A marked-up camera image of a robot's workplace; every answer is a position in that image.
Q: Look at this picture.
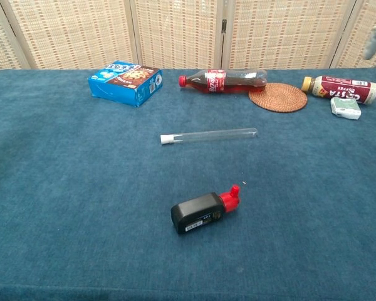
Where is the clear glass test tube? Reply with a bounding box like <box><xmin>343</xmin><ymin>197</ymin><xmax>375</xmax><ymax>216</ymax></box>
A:
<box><xmin>160</xmin><ymin>127</ymin><xmax>259</xmax><ymax>145</ymax></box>

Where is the woven folding screen panel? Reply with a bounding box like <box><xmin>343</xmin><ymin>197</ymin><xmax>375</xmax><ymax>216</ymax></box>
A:
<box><xmin>130</xmin><ymin>0</ymin><xmax>231</xmax><ymax>70</ymax></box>
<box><xmin>0</xmin><ymin>0</ymin><xmax>31</xmax><ymax>75</ymax></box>
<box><xmin>330</xmin><ymin>0</ymin><xmax>376</xmax><ymax>70</ymax></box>
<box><xmin>0</xmin><ymin>0</ymin><xmax>140</xmax><ymax>70</ymax></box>
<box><xmin>222</xmin><ymin>0</ymin><xmax>360</xmax><ymax>70</ymax></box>

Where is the maroon coffee bottle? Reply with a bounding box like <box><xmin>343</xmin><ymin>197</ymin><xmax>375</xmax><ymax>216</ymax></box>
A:
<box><xmin>301</xmin><ymin>75</ymin><xmax>376</xmax><ymax>105</ymax></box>

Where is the white green tissue pack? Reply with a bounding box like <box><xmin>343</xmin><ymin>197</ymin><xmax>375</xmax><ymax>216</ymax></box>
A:
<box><xmin>330</xmin><ymin>97</ymin><xmax>362</xmax><ymax>120</ymax></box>

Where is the round woven rattan coaster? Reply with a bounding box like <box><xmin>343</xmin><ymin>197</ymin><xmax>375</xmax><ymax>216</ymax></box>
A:
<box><xmin>248</xmin><ymin>82</ymin><xmax>308</xmax><ymax>114</ymax></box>

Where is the blue cookie box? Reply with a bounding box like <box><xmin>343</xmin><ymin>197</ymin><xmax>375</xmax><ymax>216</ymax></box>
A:
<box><xmin>87</xmin><ymin>60</ymin><xmax>163</xmax><ymax>108</ymax></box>

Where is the cola bottle with red cap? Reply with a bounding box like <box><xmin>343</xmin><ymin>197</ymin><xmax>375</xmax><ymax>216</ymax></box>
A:
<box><xmin>178</xmin><ymin>69</ymin><xmax>268</xmax><ymax>95</ymax></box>

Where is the blue table cloth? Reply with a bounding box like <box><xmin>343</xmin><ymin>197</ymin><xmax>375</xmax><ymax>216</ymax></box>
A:
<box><xmin>0</xmin><ymin>67</ymin><xmax>376</xmax><ymax>301</ymax></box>

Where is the black ink bottle red cap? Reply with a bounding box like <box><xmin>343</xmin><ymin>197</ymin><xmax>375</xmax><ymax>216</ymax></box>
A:
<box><xmin>170</xmin><ymin>184</ymin><xmax>241</xmax><ymax>235</ymax></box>

